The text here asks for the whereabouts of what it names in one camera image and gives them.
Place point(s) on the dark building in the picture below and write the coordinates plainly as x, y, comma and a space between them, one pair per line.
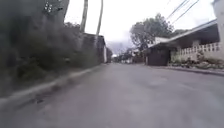
100, 46

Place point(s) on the grey asphalt road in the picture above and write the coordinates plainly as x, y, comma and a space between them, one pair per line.
133, 100

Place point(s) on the dark gate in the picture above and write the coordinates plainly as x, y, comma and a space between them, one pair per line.
157, 56

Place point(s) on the thin tall pole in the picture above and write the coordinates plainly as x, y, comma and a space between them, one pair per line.
99, 16

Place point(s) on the large dark green tree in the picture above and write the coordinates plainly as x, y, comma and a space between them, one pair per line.
150, 30

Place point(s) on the tall pale trunk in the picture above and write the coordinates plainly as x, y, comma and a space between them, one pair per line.
84, 15

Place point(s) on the grey concrete kerb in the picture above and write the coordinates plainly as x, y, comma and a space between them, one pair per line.
30, 91
196, 70

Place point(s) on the row of bushes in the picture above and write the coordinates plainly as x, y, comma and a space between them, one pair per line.
200, 63

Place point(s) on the white balustrade fence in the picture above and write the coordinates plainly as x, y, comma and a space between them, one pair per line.
203, 50

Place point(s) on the low building with sloped roof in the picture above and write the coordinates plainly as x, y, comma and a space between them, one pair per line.
200, 35

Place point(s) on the white building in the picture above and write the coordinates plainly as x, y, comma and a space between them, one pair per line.
220, 16

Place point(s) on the overgrown grey wall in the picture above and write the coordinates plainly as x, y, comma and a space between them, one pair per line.
36, 50

